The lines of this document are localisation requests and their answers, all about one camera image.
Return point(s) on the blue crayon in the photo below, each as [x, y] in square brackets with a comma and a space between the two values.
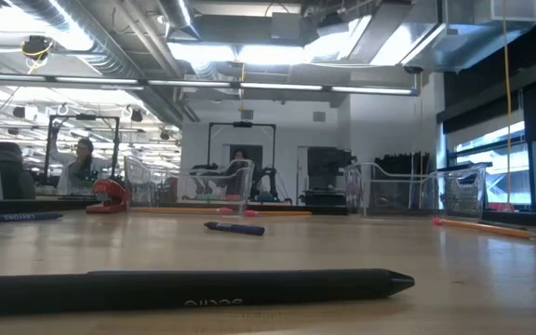
[235, 228]
[21, 217]

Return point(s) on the orange pencil pink eraser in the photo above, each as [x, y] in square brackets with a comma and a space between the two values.
[179, 210]
[277, 213]
[482, 227]

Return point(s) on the black pen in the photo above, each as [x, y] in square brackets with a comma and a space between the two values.
[179, 290]

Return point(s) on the background black robot arm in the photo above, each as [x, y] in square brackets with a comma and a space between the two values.
[270, 179]

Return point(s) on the clear plastic bin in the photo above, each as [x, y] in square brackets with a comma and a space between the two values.
[389, 195]
[212, 186]

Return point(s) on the black machine cabinet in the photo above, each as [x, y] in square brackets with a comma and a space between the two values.
[328, 163]

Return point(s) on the long ceiling light strip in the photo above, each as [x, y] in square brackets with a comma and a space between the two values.
[277, 86]

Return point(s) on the black storage rack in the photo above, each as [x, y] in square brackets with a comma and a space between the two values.
[403, 163]

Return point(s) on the red stapler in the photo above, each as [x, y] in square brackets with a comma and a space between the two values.
[110, 193]

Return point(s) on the small red object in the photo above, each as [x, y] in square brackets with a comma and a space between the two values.
[500, 207]

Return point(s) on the black background rig frame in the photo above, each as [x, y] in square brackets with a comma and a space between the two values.
[82, 117]
[242, 124]

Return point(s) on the dome security camera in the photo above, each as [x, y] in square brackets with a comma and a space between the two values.
[413, 70]

